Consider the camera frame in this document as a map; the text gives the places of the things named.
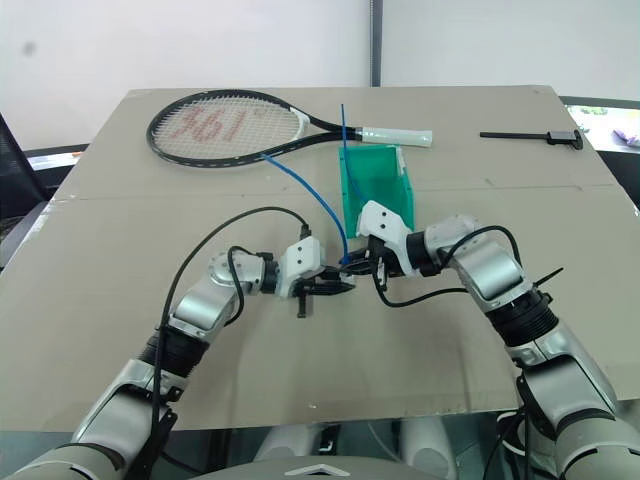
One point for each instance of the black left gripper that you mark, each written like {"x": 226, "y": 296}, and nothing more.
{"x": 304, "y": 292}

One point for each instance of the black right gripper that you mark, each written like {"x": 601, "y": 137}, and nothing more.
{"x": 382, "y": 252}

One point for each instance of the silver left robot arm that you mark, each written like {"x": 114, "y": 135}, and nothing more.
{"x": 200, "y": 305}

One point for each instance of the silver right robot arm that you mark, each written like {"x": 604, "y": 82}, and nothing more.
{"x": 492, "y": 270}

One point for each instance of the green plastic bin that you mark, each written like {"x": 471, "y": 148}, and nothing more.
{"x": 375, "y": 170}

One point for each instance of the black and white tennis racket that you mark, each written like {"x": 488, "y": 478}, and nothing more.
{"x": 395, "y": 136}

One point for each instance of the white rounded robot leg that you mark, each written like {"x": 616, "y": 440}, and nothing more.
{"x": 287, "y": 442}
{"x": 425, "y": 445}

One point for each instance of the black zip tie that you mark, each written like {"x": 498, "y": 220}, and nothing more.
{"x": 547, "y": 277}

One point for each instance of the brown cardboard table cover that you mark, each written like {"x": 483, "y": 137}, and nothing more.
{"x": 150, "y": 240}

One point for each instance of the grey robot torso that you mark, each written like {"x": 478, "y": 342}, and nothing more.
{"x": 320, "y": 471}

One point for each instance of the grey metal pole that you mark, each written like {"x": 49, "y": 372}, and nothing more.
{"x": 375, "y": 40}

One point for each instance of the black tool on table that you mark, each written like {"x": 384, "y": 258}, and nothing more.
{"x": 562, "y": 137}

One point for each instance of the purple object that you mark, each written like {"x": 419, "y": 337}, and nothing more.
{"x": 625, "y": 135}

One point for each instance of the black mesh chair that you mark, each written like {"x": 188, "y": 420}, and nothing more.
{"x": 17, "y": 170}

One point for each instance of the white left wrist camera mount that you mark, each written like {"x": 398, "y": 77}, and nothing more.
{"x": 300, "y": 260}

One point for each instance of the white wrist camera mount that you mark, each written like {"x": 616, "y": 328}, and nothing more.
{"x": 300, "y": 260}
{"x": 385, "y": 222}

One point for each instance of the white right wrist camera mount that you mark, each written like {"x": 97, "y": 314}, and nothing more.
{"x": 385, "y": 222}

